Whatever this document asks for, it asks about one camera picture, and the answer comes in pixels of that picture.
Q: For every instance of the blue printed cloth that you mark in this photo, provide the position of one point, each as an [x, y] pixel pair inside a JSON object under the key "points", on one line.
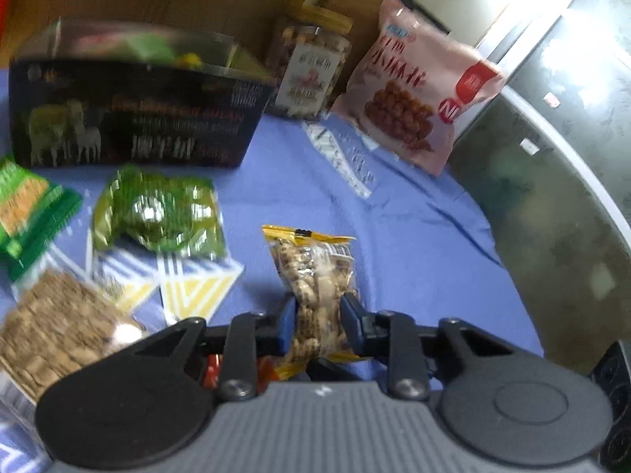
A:
{"points": [[394, 236]]}

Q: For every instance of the clear packet of brown seeds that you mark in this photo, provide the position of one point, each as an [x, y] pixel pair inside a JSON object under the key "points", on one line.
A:
{"points": [[54, 325]]}

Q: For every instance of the peanut packet with yellow top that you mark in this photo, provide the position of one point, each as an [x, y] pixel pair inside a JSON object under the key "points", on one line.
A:
{"points": [[310, 276]]}

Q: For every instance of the black cardboard box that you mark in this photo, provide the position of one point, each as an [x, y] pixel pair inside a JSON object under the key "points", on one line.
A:
{"points": [[148, 118]]}

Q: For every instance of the shiny green snack packet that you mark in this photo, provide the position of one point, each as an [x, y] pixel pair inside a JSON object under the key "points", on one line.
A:
{"points": [[157, 212]]}

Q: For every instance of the green and orange snack packet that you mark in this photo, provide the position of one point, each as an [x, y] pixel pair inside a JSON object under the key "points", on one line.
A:
{"points": [[24, 212]]}

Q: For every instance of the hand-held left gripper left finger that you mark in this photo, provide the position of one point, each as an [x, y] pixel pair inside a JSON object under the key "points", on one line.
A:
{"points": [[287, 327]]}

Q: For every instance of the small orange snack packet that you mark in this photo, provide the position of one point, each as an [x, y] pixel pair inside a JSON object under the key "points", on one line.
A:
{"points": [[213, 369]]}

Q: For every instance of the woven basket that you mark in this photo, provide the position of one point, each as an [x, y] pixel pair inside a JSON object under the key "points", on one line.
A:
{"points": [[352, 5]]}

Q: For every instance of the clear nut jar gold lid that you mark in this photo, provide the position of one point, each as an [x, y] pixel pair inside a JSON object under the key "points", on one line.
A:
{"points": [[310, 59]]}

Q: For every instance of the pink snack bag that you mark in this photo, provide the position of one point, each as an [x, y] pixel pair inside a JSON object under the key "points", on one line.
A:
{"points": [[409, 83]]}

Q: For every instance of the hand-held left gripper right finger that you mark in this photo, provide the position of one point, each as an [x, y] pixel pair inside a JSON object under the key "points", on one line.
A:
{"points": [[350, 320]]}

